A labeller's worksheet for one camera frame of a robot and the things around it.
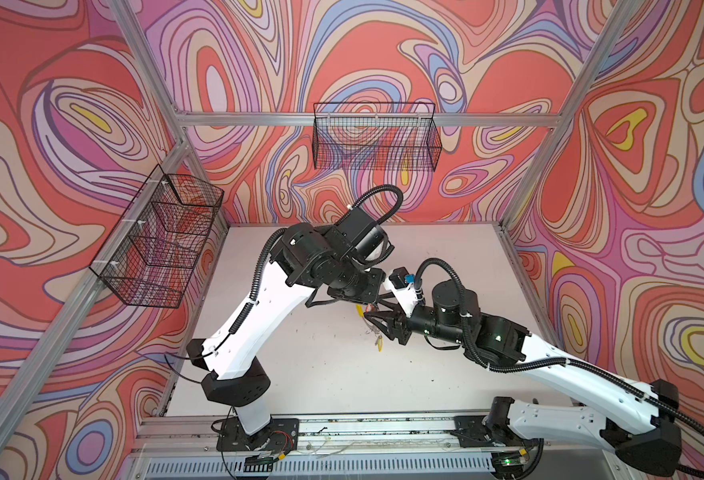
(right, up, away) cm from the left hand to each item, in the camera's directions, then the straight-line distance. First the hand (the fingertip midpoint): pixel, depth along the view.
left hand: (384, 295), depth 60 cm
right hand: (-1, -5, +5) cm, 7 cm away
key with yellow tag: (0, -12, +8) cm, 15 cm away
